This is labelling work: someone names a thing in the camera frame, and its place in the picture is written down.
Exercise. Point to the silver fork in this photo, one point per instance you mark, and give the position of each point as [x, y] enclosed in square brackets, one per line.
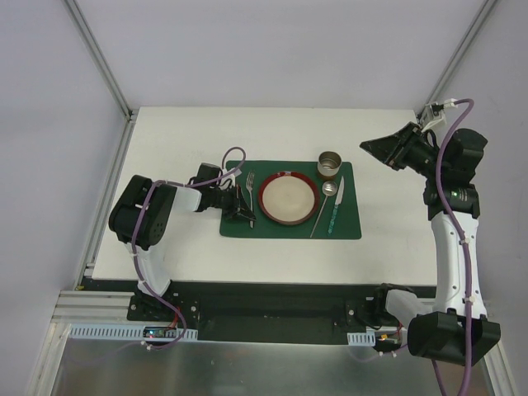
[249, 187]

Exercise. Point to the steel cup brown base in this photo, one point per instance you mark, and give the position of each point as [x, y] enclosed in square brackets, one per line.
[328, 165]

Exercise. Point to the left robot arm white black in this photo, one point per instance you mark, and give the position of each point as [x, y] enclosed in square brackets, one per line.
[140, 217]

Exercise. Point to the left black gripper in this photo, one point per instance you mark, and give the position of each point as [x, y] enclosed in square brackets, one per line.
[238, 202]

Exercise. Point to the white cable duct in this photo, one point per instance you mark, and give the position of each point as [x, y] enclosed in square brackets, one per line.
[114, 332]
[361, 339]

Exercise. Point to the right aluminium frame post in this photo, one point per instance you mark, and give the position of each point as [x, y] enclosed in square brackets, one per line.
[468, 39]

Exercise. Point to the left white cable duct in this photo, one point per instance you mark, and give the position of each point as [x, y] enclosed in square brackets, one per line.
[114, 332]

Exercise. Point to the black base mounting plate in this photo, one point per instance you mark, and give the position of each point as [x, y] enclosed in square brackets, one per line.
[273, 313]

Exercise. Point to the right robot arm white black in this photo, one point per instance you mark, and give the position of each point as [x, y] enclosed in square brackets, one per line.
[456, 328]

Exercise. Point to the front aluminium rail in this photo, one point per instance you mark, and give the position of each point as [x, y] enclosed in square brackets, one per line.
[80, 306]

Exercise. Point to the black knife green handle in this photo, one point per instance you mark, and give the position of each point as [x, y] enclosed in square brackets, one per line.
[338, 201]

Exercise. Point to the red rimmed beige plate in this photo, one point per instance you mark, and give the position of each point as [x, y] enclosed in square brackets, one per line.
[288, 197]

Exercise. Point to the aluminium frame post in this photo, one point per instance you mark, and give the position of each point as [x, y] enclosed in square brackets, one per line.
[81, 24]
[468, 39]

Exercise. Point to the right white cable duct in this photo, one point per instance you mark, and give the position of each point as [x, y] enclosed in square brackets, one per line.
[361, 339]

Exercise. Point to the left aluminium frame post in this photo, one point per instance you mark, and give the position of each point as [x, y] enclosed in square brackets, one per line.
[81, 24]

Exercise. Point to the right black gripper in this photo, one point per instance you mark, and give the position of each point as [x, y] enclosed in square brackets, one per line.
[401, 146]

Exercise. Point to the silver spoon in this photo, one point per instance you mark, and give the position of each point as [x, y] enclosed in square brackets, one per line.
[329, 189]

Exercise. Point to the dark green placemat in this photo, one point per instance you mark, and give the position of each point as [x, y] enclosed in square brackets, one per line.
[347, 226]

